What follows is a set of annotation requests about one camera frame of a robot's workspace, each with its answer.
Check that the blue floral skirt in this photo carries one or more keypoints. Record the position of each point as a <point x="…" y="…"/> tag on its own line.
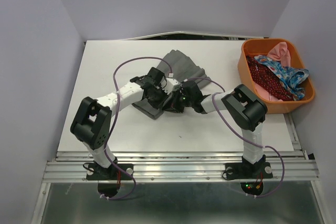
<point x="290" y="78"/>

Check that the grey skirt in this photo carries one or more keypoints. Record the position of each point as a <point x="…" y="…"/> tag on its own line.
<point x="183" y="68"/>

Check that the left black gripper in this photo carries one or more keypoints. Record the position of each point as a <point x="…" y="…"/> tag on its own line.
<point x="159" y="104"/>

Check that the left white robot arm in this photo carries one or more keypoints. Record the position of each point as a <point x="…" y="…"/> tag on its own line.
<point x="96" y="118"/>

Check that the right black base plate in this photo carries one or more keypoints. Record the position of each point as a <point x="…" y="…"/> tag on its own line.
<point x="235" y="171"/>

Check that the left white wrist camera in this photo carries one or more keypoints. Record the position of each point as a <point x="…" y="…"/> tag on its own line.
<point x="170" y="85"/>

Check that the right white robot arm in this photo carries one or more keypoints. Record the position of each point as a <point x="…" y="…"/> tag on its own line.
<point x="246" y="109"/>

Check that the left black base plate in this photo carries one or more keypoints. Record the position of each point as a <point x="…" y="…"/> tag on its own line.
<point x="96" y="172"/>

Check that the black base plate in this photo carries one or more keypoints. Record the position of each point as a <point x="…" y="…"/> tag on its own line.
<point x="96" y="172"/>
<point x="235" y="171"/>

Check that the red dotted skirt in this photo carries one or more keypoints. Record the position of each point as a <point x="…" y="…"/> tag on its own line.
<point x="267" y="84"/>

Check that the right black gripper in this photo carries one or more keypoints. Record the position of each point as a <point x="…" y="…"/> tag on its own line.
<point x="172" y="105"/>

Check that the pink garment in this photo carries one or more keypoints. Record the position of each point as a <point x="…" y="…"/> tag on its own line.
<point x="281" y="54"/>

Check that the aluminium rail frame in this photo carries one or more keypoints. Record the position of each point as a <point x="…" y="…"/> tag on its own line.
<point x="184" y="188"/>

